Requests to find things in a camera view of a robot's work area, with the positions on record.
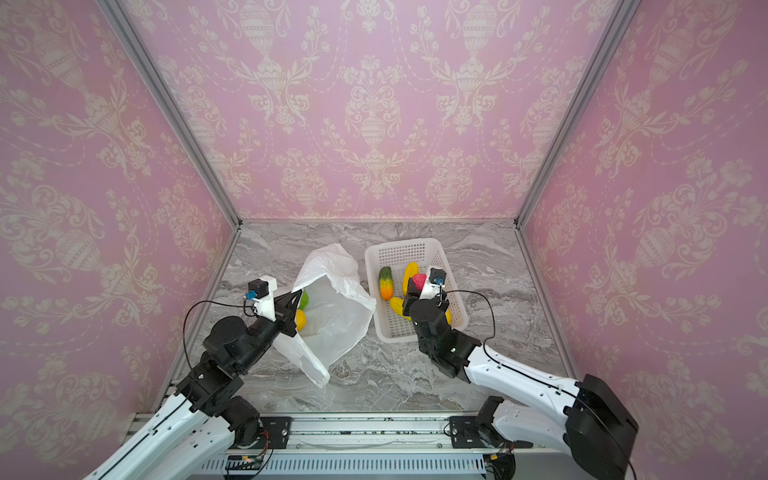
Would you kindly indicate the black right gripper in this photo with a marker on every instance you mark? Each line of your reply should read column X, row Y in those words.
column 417, row 303

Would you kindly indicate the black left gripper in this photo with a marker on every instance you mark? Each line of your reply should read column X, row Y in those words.
column 287, row 303

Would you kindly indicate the round yellow toy lemon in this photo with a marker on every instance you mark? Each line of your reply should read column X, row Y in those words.
column 300, row 320

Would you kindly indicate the green toy apple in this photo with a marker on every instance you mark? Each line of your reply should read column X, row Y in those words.
column 304, row 301

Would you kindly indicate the white plastic bag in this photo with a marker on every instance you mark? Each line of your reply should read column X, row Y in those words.
column 338, row 314

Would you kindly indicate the red toy fruit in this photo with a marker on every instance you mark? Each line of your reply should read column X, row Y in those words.
column 416, row 283

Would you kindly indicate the green orange toy papaya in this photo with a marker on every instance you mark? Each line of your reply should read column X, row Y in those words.
column 386, row 283

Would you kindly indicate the long yellow toy fruit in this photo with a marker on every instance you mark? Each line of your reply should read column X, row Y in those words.
column 397, row 306

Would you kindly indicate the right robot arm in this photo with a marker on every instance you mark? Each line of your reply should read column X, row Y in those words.
column 582, row 418

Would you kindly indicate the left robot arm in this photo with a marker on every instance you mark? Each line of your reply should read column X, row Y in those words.
column 205, row 416

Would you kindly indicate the white perforated plastic basket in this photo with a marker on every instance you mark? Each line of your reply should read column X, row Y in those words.
column 397, row 255

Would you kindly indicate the white vented control box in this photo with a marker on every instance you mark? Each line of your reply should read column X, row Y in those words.
column 347, row 464

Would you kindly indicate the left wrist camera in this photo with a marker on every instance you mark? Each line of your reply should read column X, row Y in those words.
column 259, row 298

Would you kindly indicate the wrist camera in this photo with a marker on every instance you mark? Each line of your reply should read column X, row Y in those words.
column 434, row 285
column 259, row 298

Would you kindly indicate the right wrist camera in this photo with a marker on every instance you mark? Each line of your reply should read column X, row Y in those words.
column 434, row 285

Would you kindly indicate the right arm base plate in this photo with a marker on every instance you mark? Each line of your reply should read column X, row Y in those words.
column 466, row 432

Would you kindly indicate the aluminium front rail frame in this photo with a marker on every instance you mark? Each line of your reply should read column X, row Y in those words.
column 405, row 433

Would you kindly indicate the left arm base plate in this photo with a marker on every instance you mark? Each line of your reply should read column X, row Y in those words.
column 274, row 432

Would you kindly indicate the left aluminium corner post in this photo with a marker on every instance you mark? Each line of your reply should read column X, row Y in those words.
column 118, row 18

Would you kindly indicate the aluminium corner post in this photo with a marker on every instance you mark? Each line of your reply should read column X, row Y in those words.
column 118, row 18
column 616, row 27

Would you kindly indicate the right aluminium corner post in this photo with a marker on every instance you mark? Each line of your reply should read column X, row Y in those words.
column 616, row 27

